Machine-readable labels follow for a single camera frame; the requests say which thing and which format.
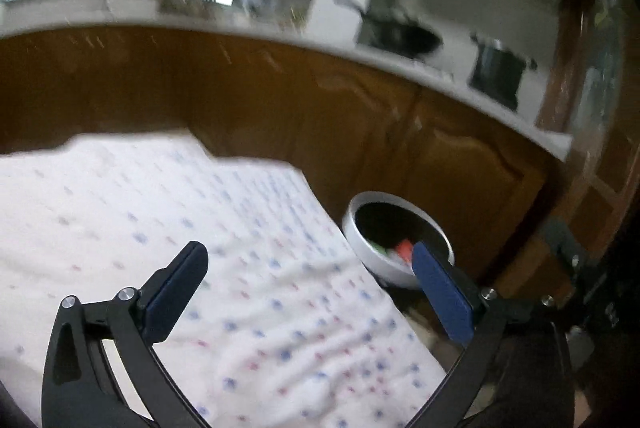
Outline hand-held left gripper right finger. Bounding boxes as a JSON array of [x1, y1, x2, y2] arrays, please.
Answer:
[[402, 242, 573, 428]]

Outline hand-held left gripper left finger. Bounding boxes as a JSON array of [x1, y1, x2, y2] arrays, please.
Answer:
[[42, 241, 213, 428]]

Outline white bin with black inside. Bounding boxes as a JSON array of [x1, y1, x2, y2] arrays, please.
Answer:
[[342, 191, 456, 290]]

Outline white floral blanket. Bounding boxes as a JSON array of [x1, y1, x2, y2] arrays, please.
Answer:
[[0, 133, 448, 428]]

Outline white kitchen countertop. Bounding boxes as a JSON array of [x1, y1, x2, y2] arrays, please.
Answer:
[[0, 1, 573, 159]]

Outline brown wooden kitchen cabinets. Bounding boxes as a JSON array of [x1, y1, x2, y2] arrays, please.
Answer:
[[0, 28, 640, 344]]

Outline steel cooking pot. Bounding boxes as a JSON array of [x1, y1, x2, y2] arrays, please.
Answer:
[[467, 33, 538, 111]]

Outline black wok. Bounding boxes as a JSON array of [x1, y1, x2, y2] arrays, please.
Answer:
[[332, 0, 443, 59]]

